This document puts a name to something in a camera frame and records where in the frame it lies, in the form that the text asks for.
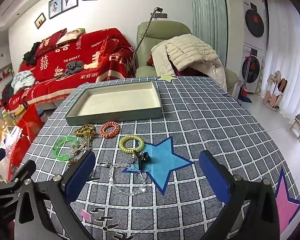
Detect green plastic bangle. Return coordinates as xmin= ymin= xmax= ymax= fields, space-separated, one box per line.
xmin=52 ymin=135 xmax=78 ymax=162

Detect beige rabbit hair clip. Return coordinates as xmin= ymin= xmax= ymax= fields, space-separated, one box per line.
xmin=70 ymin=140 xmax=87 ymax=156

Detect orange white spiral hair tie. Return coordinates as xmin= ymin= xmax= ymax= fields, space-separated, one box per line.
xmin=99 ymin=121 xmax=120 ymax=139

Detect yellow spiral hair tie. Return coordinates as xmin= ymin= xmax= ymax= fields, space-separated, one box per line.
xmin=118 ymin=134 xmax=146 ymax=155

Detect clear crystal bead necklace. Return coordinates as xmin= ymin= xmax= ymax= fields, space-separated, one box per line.
xmin=99 ymin=154 xmax=148 ymax=196

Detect black claw hair clip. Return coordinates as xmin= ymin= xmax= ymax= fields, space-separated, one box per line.
xmin=136 ymin=152 xmax=150 ymax=171

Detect silver metal hair clip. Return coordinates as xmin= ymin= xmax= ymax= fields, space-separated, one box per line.
xmin=86 ymin=134 xmax=91 ymax=151

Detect grey-green jewelry tray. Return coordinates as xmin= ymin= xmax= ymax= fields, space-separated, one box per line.
xmin=65 ymin=81 xmax=163 ymax=126

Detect pink star sticker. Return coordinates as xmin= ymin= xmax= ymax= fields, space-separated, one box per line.
xmin=275 ymin=169 xmax=300 ymax=233

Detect red gift bag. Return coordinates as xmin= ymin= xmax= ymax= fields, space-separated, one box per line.
xmin=17 ymin=105 xmax=44 ymax=142

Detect white green folded cloth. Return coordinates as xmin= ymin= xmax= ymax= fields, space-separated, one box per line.
xmin=11 ymin=70 xmax=36 ymax=95

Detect small wooden stool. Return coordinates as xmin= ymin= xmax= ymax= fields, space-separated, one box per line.
xmin=289 ymin=113 xmax=300 ymax=138

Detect dark clothes on sofa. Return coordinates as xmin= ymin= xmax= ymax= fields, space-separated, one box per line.
xmin=23 ymin=42 xmax=40 ymax=66

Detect grey cloth on sofa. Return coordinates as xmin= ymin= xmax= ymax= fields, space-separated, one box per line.
xmin=56 ymin=61 xmax=84 ymax=79

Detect blue star sticker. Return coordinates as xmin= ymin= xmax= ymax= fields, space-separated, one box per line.
xmin=122 ymin=135 xmax=195 ymax=196

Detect blue checked tablecloth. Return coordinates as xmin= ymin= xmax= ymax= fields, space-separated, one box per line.
xmin=22 ymin=76 xmax=300 ymax=240

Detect red cushion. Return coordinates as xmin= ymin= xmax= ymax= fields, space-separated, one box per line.
xmin=34 ymin=28 xmax=67 ymax=59

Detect red covered sofa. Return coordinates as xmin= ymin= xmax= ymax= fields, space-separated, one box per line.
xmin=0 ymin=28 xmax=136 ymax=112

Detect slipper rack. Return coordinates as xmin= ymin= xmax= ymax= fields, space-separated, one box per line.
xmin=263 ymin=70 xmax=288 ymax=112

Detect portrait print pillow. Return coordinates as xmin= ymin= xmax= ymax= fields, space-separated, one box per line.
xmin=56 ymin=28 xmax=85 ymax=46

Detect yellow-green star sticker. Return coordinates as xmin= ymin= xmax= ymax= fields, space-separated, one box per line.
xmin=157 ymin=75 xmax=177 ymax=83

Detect white washing machine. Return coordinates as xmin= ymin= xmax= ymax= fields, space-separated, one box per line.
xmin=239 ymin=43 xmax=264 ymax=93

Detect white sheer curtain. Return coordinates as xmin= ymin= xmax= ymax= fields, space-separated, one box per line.
xmin=261 ymin=0 xmax=300 ymax=121

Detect beige down jacket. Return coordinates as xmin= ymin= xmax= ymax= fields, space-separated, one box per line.
xmin=151 ymin=34 xmax=227 ymax=90

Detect green armchair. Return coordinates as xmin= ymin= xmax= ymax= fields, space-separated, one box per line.
xmin=136 ymin=21 xmax=238 ymax=94

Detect white dryer on top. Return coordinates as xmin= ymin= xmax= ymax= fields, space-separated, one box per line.
xmin=243 ymin=0 xmax=266 ymax=50

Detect teal curtain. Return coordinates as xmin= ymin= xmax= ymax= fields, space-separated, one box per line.
xmin=192 ymin=0 xmax=228 ymax=64

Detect wall painting left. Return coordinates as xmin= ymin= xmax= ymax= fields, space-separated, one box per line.
xmin=0 ymin=63 xmax=14 ymax=82

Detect small photo frame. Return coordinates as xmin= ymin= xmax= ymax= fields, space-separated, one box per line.
xmin=34 ymin=12 xmax=46 ymax=29

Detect double photo frame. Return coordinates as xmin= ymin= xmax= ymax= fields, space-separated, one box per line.
xmin=49 ymin=0 xmax=78 ymax=19

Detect braided cable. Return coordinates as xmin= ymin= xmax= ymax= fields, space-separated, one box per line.
xmin=132 ymin=6 xmax=164 ymax=77

